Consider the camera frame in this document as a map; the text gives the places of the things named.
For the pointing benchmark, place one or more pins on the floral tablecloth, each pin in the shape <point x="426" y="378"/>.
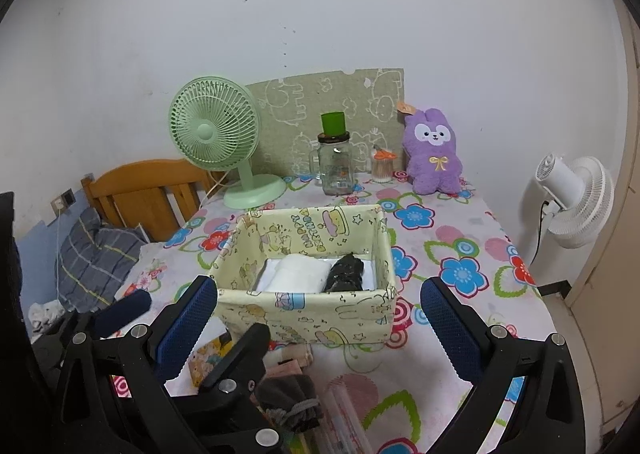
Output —
<point x="450" y="234"/>

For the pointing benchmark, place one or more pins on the pink paper packet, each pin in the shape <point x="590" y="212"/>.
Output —
<point x="280" y="371"/>

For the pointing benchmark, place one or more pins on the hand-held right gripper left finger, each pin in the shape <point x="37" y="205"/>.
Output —
<point x="187" y="326"/>

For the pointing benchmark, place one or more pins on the glass mug jar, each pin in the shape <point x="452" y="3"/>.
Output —
<point x="337" y="164"/>

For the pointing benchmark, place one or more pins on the cartoon printed packet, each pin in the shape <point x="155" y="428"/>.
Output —
<point x="212" y="351"/>

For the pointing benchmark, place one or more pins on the white crumpled cloth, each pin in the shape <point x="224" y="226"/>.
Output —
<point x="44" y="316"/>

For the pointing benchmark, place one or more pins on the purple plush rabbit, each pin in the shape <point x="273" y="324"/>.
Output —
<point x="434" y="154"/>

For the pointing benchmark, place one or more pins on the small cotton swab jar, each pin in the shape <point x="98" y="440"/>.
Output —
<point x="382" y="167"/>

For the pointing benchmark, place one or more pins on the green printed board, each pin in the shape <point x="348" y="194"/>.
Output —
<point x="300" y="104"/>

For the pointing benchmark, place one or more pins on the wall socket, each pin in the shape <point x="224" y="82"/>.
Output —
<point x="63" y="200"/>

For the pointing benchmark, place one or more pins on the green plastic cup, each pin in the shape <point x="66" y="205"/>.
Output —
<point x="333" y="123"/>

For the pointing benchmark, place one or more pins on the beige wardrobe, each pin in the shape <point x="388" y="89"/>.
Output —
<point x="615" y="234"/>

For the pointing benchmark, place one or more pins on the white rolled towel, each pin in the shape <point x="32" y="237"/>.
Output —
<point x="295" y="274"/>

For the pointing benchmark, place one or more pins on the clear plastic packet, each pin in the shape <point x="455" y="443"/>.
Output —
<point x="345" y="424"/>

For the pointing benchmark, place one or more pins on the green desk fan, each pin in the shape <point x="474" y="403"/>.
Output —
<point x="212" y="129"/>

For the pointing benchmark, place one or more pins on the wooden chair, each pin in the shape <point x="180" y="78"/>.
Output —
<point x="145" y="194"/>

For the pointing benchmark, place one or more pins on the dark cloth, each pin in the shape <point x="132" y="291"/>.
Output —
<point x="10" y="259"/>

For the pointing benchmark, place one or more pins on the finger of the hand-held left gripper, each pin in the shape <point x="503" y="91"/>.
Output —
<point x="237" y="359"/>
<point x="122" y="312"/>

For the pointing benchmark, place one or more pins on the cartoon print fabric storage box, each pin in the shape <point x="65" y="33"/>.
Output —
<point x="305" y="314"/>

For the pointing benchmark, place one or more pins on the grey plaid pillow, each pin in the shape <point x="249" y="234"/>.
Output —
<point x="95" y="254"/>

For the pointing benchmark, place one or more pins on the white standing fan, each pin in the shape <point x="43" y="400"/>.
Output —
<point x="580" y="199"/>

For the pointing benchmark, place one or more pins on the black rolled cloth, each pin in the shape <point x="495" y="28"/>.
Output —
<point x="345" y="274"/>

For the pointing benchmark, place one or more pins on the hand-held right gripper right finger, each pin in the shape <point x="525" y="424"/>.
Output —
<point x="450" y="329"/>

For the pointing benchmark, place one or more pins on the floral bedsheet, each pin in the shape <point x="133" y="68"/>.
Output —
<point x="145" y="269"/>

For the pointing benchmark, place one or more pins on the beige folded cloth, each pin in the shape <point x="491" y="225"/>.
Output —
<point x="292" y="356"/>

